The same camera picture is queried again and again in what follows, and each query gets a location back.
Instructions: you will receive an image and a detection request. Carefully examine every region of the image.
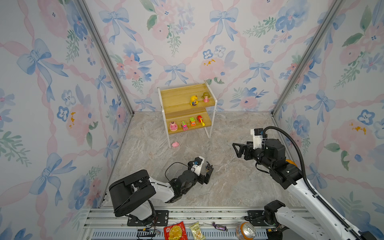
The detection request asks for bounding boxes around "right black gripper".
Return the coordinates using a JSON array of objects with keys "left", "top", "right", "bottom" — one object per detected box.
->
[{"left": 233, "top": 140, "right": 275, "bottom": 173}]

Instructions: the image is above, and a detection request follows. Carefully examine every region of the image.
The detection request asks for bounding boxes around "pink toy car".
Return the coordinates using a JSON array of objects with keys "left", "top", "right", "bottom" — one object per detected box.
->
[{"left": 181, "top": 121, "right": 189, "bottom": 131}]

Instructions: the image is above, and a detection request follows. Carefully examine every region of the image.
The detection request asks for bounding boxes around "green orange toy truck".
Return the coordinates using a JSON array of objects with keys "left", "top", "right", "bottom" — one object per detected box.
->
[{"left": 190, "top": 117, "right": 197, "bottom": 127}]

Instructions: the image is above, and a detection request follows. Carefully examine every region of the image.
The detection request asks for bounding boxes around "pink bear donut toy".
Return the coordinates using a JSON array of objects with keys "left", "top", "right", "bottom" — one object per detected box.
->
[{"left": 170, "top": 122, "right": 179, "bottom": 132}]

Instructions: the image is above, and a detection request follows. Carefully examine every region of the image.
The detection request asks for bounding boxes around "red yellow toy excavator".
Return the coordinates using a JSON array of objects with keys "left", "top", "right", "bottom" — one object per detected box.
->
[{"left": 197, "top": 115, "right": 206, "bottom": 127}]

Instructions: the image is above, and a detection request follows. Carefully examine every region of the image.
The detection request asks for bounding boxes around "olive hair doll head toy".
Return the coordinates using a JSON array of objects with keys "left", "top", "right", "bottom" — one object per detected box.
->
[{"left": 202, "top": 92, "right": 211, "bottom": 103}]

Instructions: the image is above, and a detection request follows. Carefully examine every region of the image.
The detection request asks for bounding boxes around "yellow figure toy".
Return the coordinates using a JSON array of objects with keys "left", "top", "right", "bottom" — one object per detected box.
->
[{"left": 190, "top": 96, "right": 199, "bottom": 107}]

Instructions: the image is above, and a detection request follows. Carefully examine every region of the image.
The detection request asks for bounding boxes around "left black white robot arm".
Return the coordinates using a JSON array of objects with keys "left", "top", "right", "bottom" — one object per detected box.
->
[{"left": 109, "top": 157, "right": 214, "bottom": 226}]

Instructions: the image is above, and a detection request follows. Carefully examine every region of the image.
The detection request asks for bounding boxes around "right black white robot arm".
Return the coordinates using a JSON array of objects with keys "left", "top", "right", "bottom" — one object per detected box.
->
[{"left": 232, "top": 139, "right": 376, "bottom": 240}]

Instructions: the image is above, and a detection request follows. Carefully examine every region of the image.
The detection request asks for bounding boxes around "orange lid plastic cup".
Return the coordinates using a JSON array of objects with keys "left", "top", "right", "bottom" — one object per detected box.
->
[{"left": 286, "top": 159, "right": 298, "bottom": 168}]

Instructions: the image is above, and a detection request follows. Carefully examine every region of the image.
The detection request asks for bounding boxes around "green snack packet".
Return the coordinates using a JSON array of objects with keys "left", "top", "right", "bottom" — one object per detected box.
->
[{"left": 189, "top": 222, "right": 206, "bottom": 240}]

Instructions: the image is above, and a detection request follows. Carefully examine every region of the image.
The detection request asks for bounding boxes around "purple wrapped candy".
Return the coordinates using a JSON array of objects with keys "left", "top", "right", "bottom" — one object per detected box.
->
[{"left": 212, "top": 222, "right": 228, "bottom": 232}]

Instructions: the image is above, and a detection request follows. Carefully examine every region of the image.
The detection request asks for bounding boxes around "red snack packet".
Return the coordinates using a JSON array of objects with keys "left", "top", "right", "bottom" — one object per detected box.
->
[{"left": 164, "top": 222, "right": 188, "bottom": 240}]

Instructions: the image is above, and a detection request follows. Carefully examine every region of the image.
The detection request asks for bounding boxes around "silver drink can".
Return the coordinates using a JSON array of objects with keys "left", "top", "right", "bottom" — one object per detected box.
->
[{"left": 236, "top": 222, "right": 256, "bottom": 240}]

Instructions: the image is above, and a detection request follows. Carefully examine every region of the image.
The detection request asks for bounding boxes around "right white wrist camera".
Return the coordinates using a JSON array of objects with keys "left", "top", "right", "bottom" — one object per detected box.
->
[{"left": 250, "top": 128, "right": 268, "bottom": 150}]

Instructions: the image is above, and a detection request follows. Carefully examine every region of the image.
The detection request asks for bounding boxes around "right black corrugated cable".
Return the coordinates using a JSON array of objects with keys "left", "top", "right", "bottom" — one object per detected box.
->
[{"left": 262, "top": 125, "right": 364, "bottom": 240}]

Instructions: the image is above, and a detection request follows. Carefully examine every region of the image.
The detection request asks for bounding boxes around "left thin black cable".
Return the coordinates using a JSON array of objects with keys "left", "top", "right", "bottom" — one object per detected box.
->
[{"left": 164, "top": 161, "right": 193, "bottom": 184}]

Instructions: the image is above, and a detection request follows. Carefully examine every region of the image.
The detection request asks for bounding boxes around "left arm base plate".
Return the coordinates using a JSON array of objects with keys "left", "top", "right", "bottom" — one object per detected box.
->
[{"left": 127, "top": 210, "right": 170, "bottom": 227}]

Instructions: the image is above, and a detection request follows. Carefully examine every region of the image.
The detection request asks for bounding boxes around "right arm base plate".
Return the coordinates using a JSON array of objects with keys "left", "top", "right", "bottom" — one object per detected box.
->
[{"left": 244, "top": 210, "right": 269, "bottom": 227}]

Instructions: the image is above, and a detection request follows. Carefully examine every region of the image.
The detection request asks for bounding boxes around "white frame wooden two-tier shelf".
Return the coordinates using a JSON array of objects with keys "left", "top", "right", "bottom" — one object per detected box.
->
[{"left": 158, "top": 81, "right": 218, "bottom": 148}]

